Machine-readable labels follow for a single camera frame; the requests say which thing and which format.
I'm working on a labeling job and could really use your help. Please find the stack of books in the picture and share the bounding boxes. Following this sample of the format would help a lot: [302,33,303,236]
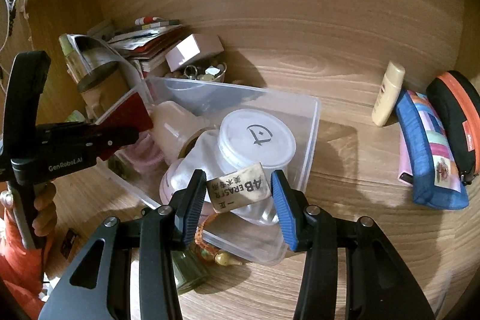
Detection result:
[88,15,189,73]

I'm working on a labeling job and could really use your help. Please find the small blue foil packet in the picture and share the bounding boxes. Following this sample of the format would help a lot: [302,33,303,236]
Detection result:
[59,228,80,261]

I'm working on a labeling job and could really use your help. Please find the red velvet drawstring pouch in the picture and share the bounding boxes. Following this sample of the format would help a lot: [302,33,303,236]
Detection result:
[96,91,155,162]

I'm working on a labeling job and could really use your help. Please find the black orange round pouch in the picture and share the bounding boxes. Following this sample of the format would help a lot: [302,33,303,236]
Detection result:
[426,70,479,185]

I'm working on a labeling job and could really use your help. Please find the white cloth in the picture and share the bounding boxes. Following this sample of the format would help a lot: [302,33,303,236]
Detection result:
[171,130,224,190]

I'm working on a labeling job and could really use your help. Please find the pink beaded rope bag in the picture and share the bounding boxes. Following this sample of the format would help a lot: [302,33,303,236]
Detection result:
[120,132,164,174]

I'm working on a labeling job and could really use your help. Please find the white paper sheets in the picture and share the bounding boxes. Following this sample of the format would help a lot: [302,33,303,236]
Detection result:
[65,33,152,107]

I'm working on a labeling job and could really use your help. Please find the clear plastic storage bin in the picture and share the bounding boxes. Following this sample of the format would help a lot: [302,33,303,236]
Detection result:
[100,76,320,266]

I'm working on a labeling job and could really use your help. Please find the clear jar cotton pads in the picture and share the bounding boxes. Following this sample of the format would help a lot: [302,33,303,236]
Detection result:
[150,101,209,166]

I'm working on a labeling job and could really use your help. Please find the pink flat case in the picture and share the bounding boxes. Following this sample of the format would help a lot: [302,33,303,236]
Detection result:
[398,132,413,187]

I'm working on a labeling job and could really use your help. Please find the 4B eraser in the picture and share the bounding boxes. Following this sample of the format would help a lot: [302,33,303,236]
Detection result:
[207,163,271,213]

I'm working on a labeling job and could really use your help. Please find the cream lotion bottle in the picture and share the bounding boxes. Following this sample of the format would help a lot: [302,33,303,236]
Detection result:
[372,62,405,127]

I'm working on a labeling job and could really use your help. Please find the dark green spray bottle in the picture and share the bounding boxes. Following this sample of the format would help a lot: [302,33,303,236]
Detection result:
[172,249,209,295]

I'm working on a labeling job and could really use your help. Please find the white round lidded container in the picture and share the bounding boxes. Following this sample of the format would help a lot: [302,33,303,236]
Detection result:
[217,108,297,227]

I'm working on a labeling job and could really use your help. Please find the small white pink box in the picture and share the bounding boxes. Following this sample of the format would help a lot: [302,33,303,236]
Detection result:
[165,33,224,72]

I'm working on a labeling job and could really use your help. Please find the white cable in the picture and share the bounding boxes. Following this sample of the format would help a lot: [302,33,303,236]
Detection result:
[0,0,20,96]

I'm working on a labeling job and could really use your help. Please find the blue patchwork pencil case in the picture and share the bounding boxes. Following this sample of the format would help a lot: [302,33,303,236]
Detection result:
[395,89,470,210]

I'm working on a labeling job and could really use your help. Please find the yellow-green spray bottle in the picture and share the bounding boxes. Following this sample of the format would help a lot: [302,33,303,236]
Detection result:
[58,34,87,85]

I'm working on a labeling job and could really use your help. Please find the person's left hand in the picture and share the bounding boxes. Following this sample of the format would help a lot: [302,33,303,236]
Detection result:
[0,181,58,242]

